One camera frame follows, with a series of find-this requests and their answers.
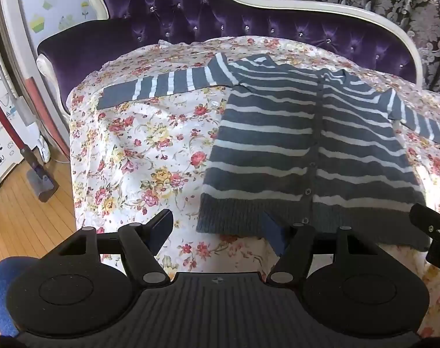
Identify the floral bed sheet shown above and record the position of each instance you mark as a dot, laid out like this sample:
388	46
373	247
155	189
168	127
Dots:
131	161

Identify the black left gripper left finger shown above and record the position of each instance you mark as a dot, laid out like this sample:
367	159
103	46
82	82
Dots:
140	245

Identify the red stick vacuum cleaner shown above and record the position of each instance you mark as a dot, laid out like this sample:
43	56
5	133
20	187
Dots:
42	183

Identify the grey white striped cardigan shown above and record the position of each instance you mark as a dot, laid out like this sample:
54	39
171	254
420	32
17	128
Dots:
315	147

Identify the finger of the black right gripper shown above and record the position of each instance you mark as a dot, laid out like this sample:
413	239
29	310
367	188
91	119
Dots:
428	221

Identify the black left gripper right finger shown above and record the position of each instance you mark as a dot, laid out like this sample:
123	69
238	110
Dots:
292	244

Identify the purple tufted sofa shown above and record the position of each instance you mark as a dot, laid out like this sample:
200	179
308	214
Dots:
121	26

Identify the blue chair seat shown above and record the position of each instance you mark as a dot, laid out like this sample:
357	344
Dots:
10	269

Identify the white decorated cabinet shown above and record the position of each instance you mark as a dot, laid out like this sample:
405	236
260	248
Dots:
10	156

